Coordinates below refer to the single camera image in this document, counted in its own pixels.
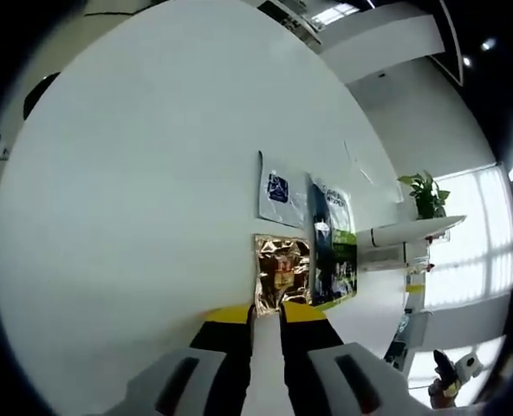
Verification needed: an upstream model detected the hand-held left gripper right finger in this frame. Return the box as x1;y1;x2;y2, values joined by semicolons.
281;302;416;416

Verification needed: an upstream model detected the white skincare tube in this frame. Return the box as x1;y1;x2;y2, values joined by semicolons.
354;215;468;251

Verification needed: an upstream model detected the green skincare sachet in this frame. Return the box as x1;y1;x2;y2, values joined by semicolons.
306;172;359;310

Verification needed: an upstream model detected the white red-collar skincare bottle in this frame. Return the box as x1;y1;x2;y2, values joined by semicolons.
357;237;436;274

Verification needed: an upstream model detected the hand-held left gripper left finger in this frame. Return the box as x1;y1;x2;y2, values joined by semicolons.
125;304;257;416

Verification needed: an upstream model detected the person's right hand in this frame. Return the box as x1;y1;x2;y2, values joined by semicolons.
428;375;459;400

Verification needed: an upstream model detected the green potted plant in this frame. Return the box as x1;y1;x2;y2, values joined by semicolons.
396;170;451;221

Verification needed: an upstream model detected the black chair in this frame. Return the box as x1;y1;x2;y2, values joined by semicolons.
23;72;62;119

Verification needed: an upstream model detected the gold foil skincare sachet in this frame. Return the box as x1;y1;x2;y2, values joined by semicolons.
252;233;315;321

